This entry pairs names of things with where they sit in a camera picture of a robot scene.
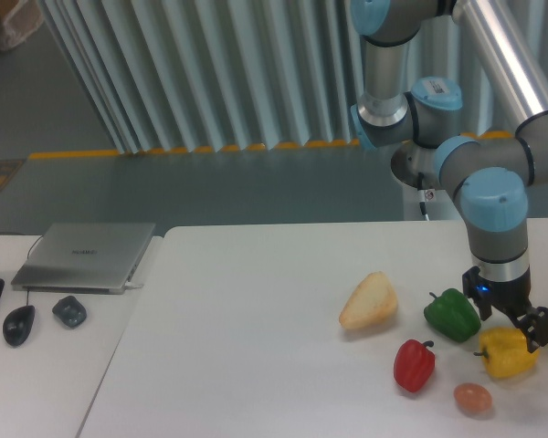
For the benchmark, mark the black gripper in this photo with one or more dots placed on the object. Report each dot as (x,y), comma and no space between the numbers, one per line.
(511,298)

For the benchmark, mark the yellow bell pepper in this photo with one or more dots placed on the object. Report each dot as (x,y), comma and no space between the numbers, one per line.
(504,352)

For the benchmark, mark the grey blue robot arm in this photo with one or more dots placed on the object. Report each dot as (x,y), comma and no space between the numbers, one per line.
(485,179)

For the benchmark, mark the green bell pepper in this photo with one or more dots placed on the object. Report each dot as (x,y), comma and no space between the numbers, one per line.
(451,314)

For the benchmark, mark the red bell pepper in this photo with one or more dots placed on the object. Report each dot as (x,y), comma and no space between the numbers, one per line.
(414,364)

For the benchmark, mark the brown egg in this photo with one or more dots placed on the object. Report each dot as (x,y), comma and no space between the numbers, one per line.
(472,398)

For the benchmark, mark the beige bread wedge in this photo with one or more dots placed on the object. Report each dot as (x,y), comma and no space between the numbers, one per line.
(372,302)

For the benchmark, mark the white corrugated curtain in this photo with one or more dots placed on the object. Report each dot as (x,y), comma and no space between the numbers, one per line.
(193,74)

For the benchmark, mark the silver laptop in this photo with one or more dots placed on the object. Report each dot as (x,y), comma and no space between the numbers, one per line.
(85,257)

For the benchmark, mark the black computer mouse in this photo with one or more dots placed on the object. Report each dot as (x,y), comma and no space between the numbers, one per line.
(18,325)

